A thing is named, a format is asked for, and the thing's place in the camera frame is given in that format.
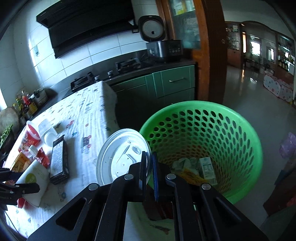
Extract white paper cup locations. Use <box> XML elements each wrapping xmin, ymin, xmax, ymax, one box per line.
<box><xmin>16</xmin><ymin>160</ymin><xmax>49</xmax><ymax>207</ymax></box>

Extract white plastic cup lid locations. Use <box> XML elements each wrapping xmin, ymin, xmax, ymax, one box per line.
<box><xmin>96</xmin><ymin>128</ymin><xmax>152</xmax><ymax>186</ymax></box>

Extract orange pink drink carton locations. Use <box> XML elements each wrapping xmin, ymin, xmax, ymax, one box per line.
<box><xmin>10</xmin><ymin>152</ymin><xmax>31</xmax><ymax>173</ymax></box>

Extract white blue milk carton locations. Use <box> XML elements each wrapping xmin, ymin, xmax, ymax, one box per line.
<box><xmin>198</xmin><ymin>157</ymin><xmax>217</xmax><ymax>186</ymax></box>

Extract yellow snack bag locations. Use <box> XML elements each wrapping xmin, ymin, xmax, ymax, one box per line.
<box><xmin>172</xmin><ymin>169</ymin><xmax>208</xmax><ymax>186</ymax></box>

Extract green perforated trash basket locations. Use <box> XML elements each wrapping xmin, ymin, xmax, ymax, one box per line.
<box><xmin>139</xmin><ymin>101</ymin><xmax>263</xmax><ymax>204</ymax></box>

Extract green kitchen cabinet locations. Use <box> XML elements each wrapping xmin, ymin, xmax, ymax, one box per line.
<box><xmin>112</xmin><ymin>65</ymin><xmax>195</xmax><ymax>108</ymax></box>

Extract bowl of green vegetables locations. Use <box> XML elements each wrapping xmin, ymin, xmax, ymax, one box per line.
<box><xmin>1</xmin><ymin>124</ymin><xmax>14</xmax><ymax>154</ymax></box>

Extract red snack wrapper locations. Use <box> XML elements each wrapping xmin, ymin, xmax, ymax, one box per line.
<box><xmin>36</xmin><ymin>148</ymin><xmax>50</xmax><ymax>168</ymax></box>

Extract crumpled tissue in basket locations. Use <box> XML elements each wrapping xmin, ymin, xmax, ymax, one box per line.
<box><xmin>172</xmin><ymin>157</ymin><xmax>198</xmax><ymax>172</ymax></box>

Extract black rectangular box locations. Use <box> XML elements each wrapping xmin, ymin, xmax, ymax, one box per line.
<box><xmin>50</xmin><ymin>135</ymin><xmax>69</xmax><ymax>185</ymax></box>

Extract round beige melon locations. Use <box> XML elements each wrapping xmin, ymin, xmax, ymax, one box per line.
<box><xmin>0</xmin><ymin>107</ymin><xmax>20</xmax><ymax>136</ymax></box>

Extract clear plastic cup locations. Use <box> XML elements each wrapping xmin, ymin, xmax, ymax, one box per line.
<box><xmin>38</xmin><ymin>119</ymin><xmax>58</xmax><ymax>147</ymax></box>

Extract condiment bottles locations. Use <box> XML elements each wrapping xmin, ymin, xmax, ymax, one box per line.
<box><xmin>16</xmin><ymin>90</ymin><xmax>38</xmax><ymax>121</ymax></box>

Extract steel pot on counter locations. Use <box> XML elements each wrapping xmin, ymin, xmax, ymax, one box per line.
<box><xmin>33</xmin><ymin>88</ymin><xmax>48</xmax><ymax>108</ymax></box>

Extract patterned white tablecloth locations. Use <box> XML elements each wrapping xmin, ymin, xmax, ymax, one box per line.
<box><xmin>7</xmin><ymin>82</ymin><xmax>175</xmax><ymax>240</ymax></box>

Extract purple plastic bag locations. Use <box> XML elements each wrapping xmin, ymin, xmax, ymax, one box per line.
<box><xmin>280</xmin><ymin>133</ymin><xmax>295</xmax><ymax>159</ymax></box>

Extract black gas stove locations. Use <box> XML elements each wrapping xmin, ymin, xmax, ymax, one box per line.
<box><xmin>70</xmin><ymin>57</ymin><xmax>141</xmax><ymax>92</ymax></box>

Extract black appliance beside cooker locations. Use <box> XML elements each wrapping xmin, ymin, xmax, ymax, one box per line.
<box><xmin>166</xmin><ymin>40</ymin><xmax>183</xmax><ymax>57</ymax></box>

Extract black range hood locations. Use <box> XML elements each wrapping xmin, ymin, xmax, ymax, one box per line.
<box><xmin>36</xmin><ymin>0</ymin><xmax>135</xmax><ymax>58</ymax></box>

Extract open rice cooker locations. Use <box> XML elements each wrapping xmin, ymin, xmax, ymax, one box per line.
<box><xmin>138</xmin><ymin>15</ymin><xmax>166</xmax><ymax>58</ymax></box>

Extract wooden door frame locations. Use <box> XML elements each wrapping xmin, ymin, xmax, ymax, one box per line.
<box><xmin>156</xmin><ymin>1</ymin><xmax>227</xmax><ymax>104</ymax></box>

